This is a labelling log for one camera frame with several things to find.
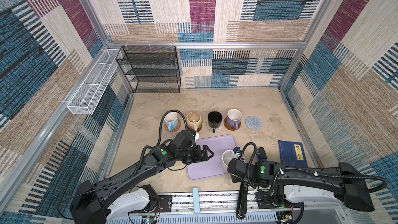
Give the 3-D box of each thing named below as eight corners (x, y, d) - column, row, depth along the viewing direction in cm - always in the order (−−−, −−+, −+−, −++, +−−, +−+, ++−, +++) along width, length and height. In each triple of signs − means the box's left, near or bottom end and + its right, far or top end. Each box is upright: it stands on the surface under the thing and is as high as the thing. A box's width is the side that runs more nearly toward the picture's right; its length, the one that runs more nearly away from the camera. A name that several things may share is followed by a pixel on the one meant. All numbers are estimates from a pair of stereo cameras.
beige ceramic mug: (184, 128, 101) (182, 119, 93) (192, 118, 106) (192, 109, 98) (196, 135, 98) (195, 126, 90) (204, 124, 103) (204, 115, 95)
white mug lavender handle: (227, 133, 99) (229, 125, 91) (225, 117, 106) (227, 108, 99) (240, 133, 99) (243, 125, 91) (237, 117, 106) (240, 108, 99)
